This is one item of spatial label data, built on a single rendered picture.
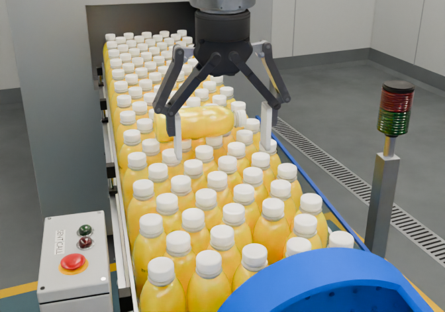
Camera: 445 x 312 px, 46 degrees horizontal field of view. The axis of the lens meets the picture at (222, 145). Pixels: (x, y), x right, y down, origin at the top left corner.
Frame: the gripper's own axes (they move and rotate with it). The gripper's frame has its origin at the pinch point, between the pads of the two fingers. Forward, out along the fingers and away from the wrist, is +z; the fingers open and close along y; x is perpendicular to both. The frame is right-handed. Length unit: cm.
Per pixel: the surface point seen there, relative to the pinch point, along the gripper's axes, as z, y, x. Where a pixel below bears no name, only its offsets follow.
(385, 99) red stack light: 2.7, 38.3, 19.2
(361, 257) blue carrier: 3.4, 9.8, -26.3
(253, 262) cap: 16.4, 3.0, -8.0
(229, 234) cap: 15.5, 0.9, -1.1
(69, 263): 14.9, -24.0, -3.7
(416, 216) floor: 125, 147, 147
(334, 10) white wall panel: 66, 222, 430
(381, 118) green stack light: 6.9, 38.3, 19.7
